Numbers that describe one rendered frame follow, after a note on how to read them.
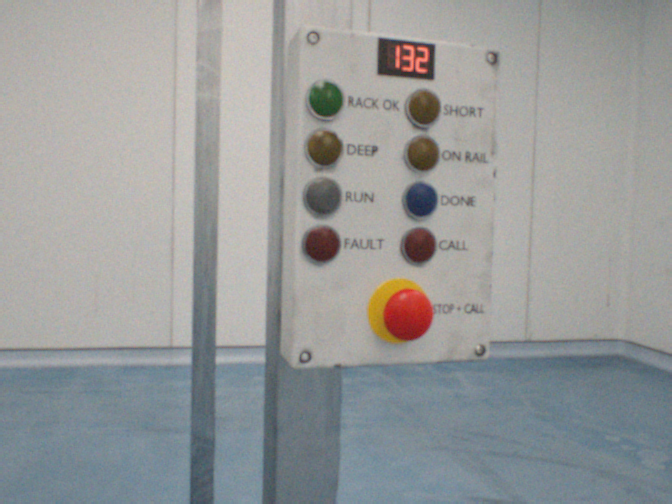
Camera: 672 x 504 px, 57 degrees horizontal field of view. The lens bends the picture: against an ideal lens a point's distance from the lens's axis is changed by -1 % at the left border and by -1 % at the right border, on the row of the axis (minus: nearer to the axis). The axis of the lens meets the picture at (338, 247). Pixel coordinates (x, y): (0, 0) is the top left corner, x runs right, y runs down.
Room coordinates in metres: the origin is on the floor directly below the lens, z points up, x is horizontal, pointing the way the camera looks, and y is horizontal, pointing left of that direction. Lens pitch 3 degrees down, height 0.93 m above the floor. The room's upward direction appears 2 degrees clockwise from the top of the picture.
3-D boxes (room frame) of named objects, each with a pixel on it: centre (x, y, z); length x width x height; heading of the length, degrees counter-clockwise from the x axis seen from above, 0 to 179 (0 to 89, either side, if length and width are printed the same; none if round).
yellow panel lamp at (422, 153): (0.49, -0.06, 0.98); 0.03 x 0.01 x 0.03; 107
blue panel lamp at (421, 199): (0.49, -0.06, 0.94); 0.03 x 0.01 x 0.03; 107
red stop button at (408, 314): (0.48, -0.05, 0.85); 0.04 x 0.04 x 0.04; 17
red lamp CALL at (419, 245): (0.49, -0.06, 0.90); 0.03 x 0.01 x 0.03; 107
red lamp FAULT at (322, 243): (0.46, 0.01, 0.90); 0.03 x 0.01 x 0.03; 107
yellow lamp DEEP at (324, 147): (0.46, 0.01, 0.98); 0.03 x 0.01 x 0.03; 107
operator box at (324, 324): (0.52, -0.04, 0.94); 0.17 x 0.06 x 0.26; 107
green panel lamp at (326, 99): (0.46, 0.01, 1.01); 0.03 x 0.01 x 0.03; 107
